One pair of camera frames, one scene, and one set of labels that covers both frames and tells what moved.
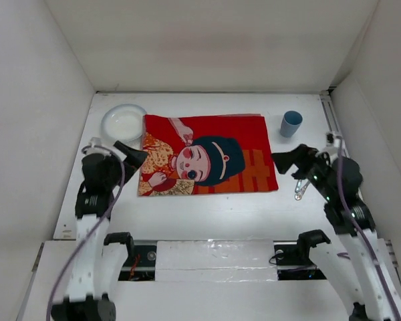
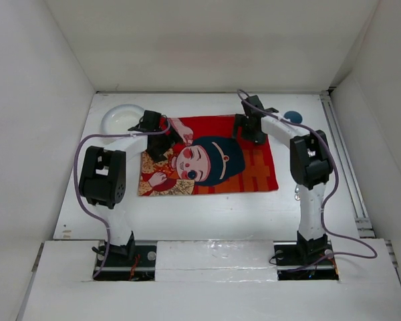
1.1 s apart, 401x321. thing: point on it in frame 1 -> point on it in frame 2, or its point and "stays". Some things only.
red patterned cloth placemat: [196, 154] stays
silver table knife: [299, 190] stays
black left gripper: [134, 160] -> [170, 140]
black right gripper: [302, 156] -> [242, 120]
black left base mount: [141, 263] stays
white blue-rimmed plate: [123, 123] stays
